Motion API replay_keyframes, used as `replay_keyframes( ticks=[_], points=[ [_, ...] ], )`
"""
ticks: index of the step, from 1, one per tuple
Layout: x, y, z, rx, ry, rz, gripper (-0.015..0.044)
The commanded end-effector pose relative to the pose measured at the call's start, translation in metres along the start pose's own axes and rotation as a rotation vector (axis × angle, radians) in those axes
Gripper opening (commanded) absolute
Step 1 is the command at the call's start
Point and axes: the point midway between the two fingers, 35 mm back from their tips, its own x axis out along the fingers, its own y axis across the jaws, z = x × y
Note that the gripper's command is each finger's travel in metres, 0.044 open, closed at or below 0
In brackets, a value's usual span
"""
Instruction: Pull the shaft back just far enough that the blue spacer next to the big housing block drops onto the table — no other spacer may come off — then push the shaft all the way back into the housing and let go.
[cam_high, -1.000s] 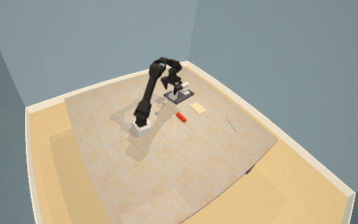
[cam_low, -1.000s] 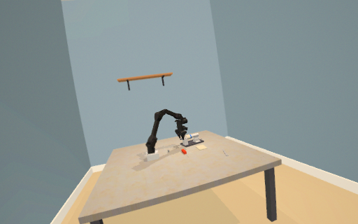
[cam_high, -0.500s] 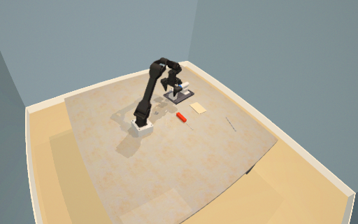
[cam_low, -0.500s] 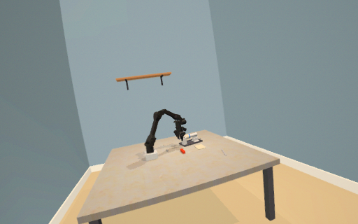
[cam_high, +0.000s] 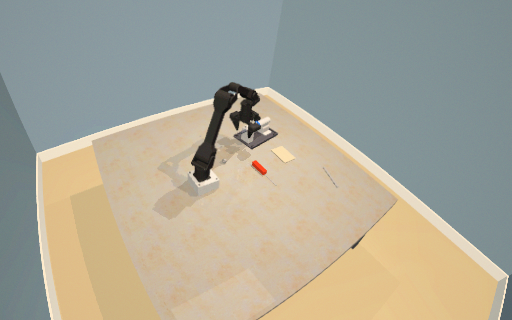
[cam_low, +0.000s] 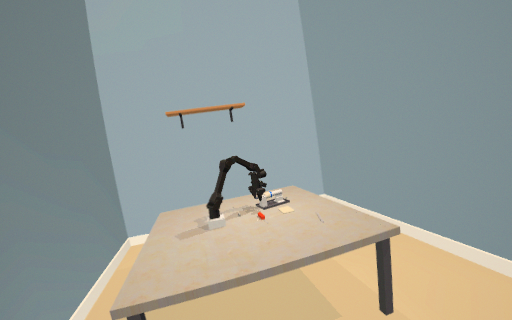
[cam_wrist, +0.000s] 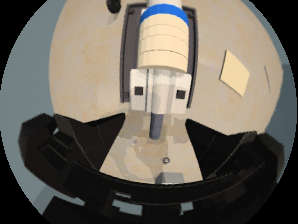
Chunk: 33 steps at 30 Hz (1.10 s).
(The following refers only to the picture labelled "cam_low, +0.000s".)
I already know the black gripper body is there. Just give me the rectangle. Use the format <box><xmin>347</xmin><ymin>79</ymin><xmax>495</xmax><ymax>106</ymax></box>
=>
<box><xmin>248</xmin><ymin>180</ymin><xmax>265</xmax><ymax>193</ymax></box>

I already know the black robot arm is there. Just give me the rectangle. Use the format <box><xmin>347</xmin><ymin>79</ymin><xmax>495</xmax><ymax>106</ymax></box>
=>
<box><xmin>206</xmin><ymin>156</ymin><xmax>267</xmax><ymax>219</ymax></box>

